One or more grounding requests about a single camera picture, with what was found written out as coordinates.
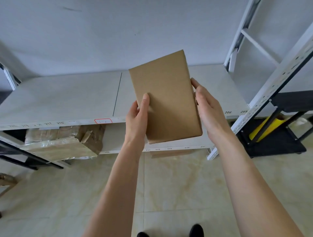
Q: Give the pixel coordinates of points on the person's right hand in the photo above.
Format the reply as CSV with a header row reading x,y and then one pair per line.
x,y
212,117

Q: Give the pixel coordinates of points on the person's left hand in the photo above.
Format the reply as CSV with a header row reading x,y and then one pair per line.
x,y
137,127

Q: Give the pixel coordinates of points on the cardboard parcel label 570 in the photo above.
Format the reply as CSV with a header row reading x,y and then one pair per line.
x,y
168,97

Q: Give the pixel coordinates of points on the white metal shelf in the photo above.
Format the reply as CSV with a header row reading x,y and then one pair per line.
x,y
73,97

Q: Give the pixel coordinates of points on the person's left forearm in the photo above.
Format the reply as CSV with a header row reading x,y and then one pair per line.
x,y
115,195

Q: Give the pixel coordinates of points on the person's right forearm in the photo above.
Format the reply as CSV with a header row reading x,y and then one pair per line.
x,y
256,195

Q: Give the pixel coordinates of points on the plastic-wrapped cardboard box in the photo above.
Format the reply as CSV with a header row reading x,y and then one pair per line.
x,y
61,146

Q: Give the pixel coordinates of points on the person's black left shoe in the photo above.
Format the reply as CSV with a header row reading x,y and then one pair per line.
x,y
142,235

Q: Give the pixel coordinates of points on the person's black shoe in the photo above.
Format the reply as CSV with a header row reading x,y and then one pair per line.
x,y
196,230
142,235

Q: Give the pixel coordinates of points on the person's black right shoe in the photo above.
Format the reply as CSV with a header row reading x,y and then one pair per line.
x,y
196,230

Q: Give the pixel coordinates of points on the yellow film roll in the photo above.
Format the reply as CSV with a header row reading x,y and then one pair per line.
x,y
265,128

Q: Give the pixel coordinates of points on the black metal screen stand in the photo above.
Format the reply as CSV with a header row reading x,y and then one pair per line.
x,y
274,146

